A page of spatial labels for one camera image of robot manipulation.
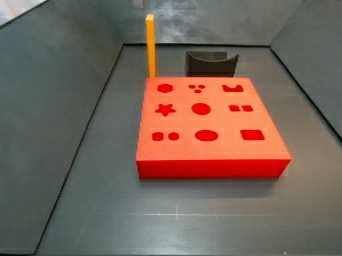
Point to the red foam shape board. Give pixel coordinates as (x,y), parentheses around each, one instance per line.
(206,129)

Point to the black curved fixture block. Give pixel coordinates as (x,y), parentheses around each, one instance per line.
(210,64)

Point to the yellow square-circle peg object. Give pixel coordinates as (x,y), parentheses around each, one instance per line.
(151,49)

